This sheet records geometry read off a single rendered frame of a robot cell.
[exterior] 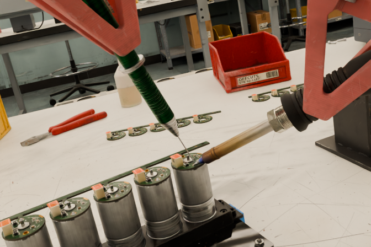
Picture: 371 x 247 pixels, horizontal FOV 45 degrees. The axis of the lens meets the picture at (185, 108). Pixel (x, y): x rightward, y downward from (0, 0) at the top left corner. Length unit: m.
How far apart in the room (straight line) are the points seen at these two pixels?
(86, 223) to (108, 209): 0.02
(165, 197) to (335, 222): 0.12
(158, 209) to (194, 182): 0.03
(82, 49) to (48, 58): 0.36
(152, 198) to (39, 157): 0.30
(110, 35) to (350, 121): 0.25
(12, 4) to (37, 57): 2.21
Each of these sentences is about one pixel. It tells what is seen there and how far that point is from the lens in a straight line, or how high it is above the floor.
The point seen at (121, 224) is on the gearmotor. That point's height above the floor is 0.79.
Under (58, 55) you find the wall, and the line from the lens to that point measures 4.77.
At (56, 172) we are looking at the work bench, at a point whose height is 0.75.
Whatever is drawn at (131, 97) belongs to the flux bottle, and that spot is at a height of 0.76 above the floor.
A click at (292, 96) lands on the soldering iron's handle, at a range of 0.26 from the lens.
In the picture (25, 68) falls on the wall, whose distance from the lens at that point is 4.83.
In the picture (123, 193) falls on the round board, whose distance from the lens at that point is 0.28.
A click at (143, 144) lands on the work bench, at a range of 0.52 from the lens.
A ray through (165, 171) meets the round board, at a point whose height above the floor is 0.81.
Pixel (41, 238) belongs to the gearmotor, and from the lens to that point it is 0.28.
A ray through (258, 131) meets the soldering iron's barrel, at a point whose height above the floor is 0.84.
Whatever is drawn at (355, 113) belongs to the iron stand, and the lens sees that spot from 0.41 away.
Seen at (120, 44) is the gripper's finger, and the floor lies 0.90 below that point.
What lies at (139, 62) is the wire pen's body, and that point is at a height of 0.89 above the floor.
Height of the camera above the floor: 0.94
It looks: 18 degrees down
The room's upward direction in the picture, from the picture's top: 11 degrees counter-clockwise
